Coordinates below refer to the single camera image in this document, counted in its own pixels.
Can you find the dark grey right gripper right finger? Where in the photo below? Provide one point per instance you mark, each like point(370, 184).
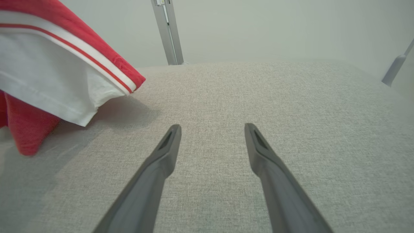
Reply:
point(281, 191)

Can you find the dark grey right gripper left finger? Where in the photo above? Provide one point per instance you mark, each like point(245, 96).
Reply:
point(145, 187)

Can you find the red basketball shorts white stripes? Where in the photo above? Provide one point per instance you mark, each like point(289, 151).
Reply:
point(48, 74)

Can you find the grey metal partition post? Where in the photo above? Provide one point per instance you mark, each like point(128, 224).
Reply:
point(169, 35)

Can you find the grey metal corner post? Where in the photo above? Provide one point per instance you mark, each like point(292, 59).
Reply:
point(393, 71)

